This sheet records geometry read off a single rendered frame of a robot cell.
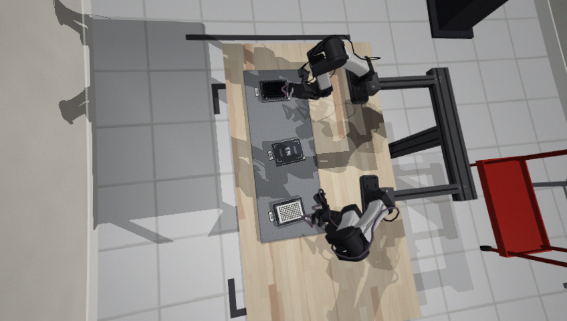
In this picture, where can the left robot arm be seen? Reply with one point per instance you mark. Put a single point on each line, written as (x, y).
(354, 231)

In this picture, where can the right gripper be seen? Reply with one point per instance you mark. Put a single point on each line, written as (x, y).
(290, 85)

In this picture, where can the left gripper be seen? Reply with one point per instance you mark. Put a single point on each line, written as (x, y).
(320, 214)

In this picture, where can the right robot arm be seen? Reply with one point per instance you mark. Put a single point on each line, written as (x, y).
(337, 55)

